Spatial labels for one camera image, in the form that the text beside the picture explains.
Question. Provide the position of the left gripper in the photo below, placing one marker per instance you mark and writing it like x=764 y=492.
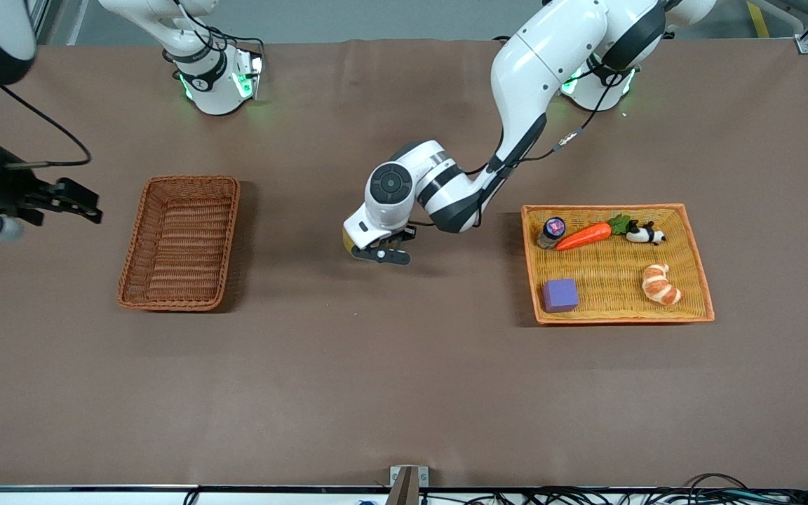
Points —
x=400 y=237

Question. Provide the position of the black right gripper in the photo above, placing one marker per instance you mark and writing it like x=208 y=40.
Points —
x=12 y=191

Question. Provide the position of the clear yellowish tape roll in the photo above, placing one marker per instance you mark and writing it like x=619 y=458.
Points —
x=348 y=245

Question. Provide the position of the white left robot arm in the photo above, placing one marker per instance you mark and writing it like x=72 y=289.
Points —
x=537 y=63

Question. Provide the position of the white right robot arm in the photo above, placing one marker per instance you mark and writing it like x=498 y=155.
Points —
x=211 y=91

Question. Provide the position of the brown wicker basket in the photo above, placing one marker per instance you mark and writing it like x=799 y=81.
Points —
x=179 y=245

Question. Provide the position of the yellow wicker basket orange rim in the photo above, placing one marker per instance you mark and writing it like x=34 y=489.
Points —
x=614 y=280

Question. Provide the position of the small bottle with blue lid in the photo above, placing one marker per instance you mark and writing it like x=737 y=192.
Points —
x=553 y=230

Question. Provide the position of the purple foam cube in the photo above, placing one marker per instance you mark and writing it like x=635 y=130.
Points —
x=560 y=295

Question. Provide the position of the toy carrot with green leaves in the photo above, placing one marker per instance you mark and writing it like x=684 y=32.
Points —
x=583 y=237

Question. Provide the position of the toy panda figure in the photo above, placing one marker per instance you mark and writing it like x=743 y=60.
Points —
x=646 y=235

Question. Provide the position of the toy croissant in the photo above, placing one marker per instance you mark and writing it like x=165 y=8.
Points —
x=660 y=286

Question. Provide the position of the metal table edge bracket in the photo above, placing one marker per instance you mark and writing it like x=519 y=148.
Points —
x=407 y=482

